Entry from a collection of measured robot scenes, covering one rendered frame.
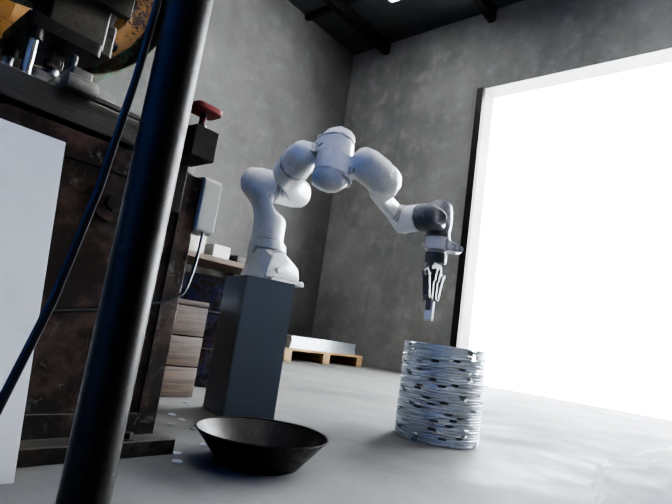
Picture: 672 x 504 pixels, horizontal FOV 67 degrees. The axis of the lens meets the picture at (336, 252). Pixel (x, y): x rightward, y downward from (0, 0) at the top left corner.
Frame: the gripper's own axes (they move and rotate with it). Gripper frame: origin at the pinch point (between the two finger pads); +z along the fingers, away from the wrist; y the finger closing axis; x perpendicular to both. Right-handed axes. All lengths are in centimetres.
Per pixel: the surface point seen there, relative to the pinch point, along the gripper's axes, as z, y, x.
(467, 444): 41.3, -9.3, 14.5
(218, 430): 39, 74, -10
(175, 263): 3, 90, -15
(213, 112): -31, 94, -6
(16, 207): 0, 125, -11
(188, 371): 34, 40, -73
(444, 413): 33.1, -7.0, 6.4
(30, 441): 41, 113, -15
